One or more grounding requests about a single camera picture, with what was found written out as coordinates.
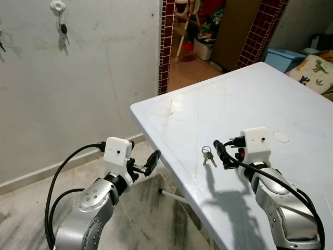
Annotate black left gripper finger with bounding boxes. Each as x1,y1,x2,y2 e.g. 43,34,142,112
145,150,162,177

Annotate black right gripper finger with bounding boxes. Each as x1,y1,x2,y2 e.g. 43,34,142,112
213,140,233,170

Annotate keys with black fob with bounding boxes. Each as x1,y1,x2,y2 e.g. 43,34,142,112
57,12,71,46

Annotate white table leg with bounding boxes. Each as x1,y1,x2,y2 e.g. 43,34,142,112
158,188,189,204

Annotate round white table cap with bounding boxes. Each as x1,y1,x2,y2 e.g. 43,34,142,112
273,131,290,143

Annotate white plastic table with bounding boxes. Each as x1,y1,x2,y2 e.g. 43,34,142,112
130,62,333,250

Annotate white plastic bin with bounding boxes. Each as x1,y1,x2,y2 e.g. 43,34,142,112
193,39,215,62

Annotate blue plastic box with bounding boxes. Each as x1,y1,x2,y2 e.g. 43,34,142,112
263,48,307,74

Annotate dinosaur print pillow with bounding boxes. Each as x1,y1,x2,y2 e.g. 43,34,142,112
285,54,333,96

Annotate narrow dark red tiled pillar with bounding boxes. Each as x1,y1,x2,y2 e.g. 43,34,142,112
158,0,176,96

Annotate brown wooden door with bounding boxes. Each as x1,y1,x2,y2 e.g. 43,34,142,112
210,0,262,73

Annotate wide dark red tiled pillar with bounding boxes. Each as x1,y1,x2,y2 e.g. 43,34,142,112
234,0,289,71

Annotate black box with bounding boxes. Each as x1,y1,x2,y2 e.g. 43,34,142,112
310,34,333,52

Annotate silver keys on ring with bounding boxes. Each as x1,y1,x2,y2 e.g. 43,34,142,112
201,146,218,168

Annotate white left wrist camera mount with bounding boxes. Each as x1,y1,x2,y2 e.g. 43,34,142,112
103,137,134,176

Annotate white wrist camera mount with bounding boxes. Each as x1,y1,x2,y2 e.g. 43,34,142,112
240,127,273,166
103,137,134,176

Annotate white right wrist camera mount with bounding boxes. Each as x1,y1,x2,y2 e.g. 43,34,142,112
240,127,273,166

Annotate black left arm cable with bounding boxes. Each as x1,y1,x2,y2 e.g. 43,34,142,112
44,143,107,250

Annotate pale wooden chair frame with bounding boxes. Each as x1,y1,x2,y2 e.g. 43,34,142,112
174,0,202,64

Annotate white wall hook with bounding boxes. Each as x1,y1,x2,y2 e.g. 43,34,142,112
50,0,67,15

